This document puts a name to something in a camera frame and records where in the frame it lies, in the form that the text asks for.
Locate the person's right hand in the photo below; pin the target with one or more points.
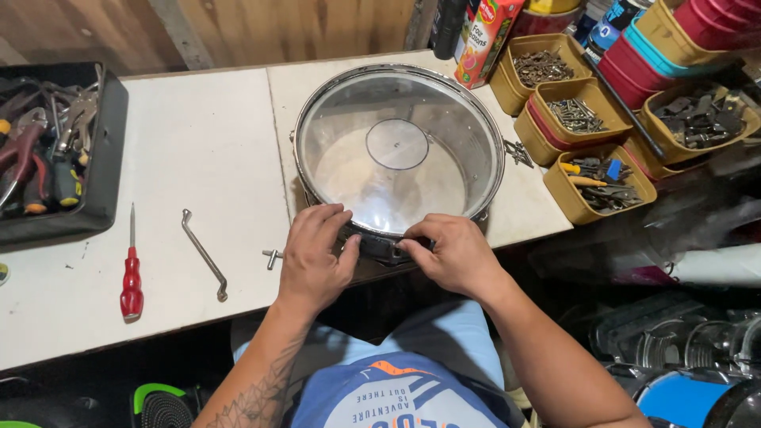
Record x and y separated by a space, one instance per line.
458 255

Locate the person's left hand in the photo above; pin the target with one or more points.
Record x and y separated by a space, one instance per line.
309 261

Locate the chrome snare drum clear head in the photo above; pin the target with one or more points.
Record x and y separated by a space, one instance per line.
398 148

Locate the small metal drum key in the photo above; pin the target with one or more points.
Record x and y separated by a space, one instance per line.
272 257

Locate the bent metal socket wrench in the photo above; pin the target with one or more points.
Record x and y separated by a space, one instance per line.
204 255

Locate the blue printed t-shirt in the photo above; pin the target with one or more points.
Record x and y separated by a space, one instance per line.
404 395

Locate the yellow tub of small tools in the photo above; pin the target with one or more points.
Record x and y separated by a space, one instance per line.
600 181

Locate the yellow tub of grey screws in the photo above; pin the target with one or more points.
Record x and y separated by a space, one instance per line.
574 116

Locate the yellow tub of rusty screws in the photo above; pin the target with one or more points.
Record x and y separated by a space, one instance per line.
538 68

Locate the green and black pedal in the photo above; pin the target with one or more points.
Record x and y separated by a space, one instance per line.
160 407

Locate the red juice carton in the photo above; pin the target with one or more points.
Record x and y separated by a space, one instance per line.
484 44

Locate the black metal rod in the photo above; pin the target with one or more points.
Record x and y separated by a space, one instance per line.
624 107

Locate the black tray of hand tools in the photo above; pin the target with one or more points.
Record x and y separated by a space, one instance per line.
104 160

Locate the black bottle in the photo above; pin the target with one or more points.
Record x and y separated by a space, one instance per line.
447 27

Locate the chrome drum shells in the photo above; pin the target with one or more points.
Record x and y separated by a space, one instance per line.
683 339

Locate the red tin can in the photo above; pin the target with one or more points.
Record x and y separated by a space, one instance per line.
544 21

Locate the white drum shell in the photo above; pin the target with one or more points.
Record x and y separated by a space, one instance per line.
722 264

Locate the blue labelled spray can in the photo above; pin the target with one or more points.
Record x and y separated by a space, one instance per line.
609 29

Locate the yellow tub of metal parts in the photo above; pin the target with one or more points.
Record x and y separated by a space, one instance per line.
701 122

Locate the stack of coloured plastic tubs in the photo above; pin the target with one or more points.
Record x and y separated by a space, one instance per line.
672 41

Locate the small metal bracket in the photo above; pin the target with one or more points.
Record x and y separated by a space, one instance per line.
519 153

